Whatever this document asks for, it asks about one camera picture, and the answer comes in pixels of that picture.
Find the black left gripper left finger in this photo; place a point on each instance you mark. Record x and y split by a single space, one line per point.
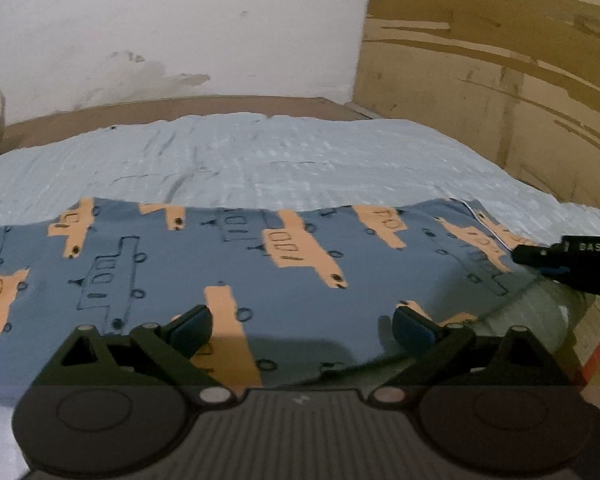
164 351

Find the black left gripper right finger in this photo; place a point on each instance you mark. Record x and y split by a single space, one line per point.
441 355

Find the blue pants with orange cars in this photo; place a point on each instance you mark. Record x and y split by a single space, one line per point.
293 295

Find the light blue striped bed quilt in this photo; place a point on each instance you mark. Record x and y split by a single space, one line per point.
249 160

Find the plywood board panel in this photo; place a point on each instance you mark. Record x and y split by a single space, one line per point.
518 81

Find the brown wooden bed frame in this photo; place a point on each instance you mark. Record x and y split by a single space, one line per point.
62 126

